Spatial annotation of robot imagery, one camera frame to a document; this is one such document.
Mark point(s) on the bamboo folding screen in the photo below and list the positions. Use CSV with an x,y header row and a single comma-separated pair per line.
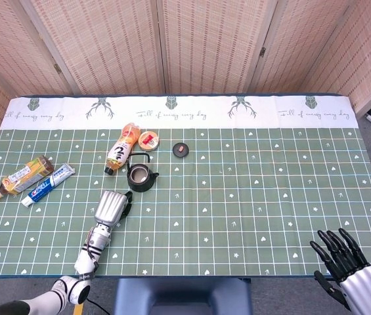
x,y
113,46

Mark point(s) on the blue robot base seat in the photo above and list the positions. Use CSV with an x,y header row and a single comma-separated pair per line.
x,y
182,297

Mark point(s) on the black teapot lid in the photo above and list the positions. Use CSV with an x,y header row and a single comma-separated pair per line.
x,y
181,150

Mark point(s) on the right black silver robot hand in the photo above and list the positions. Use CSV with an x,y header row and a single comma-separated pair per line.
x,y
359,282

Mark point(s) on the round orange tin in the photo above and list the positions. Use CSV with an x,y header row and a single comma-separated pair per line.
x,y
148,141

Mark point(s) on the orange juice plastic bottle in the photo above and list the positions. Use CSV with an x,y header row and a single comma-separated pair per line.
x,y
121,151

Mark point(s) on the green grid tablecloth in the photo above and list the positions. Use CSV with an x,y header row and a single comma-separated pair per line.
x,y
237,203

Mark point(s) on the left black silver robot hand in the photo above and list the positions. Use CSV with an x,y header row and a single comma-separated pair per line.
x,y
109,206

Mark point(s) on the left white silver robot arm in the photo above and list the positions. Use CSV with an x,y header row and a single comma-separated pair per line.
x,y
86,259

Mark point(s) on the black cast iron teapot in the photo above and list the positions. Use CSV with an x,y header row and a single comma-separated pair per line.
x,y
140,187

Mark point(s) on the yellow floor tape strip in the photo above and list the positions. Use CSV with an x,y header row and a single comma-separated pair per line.
x,y
77,310

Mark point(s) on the blue white toothpaste tube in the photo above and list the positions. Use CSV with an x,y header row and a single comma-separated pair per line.
x,y
45,187

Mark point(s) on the tea bottle with yellow cap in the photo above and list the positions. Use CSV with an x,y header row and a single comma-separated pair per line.
x,y
24,175

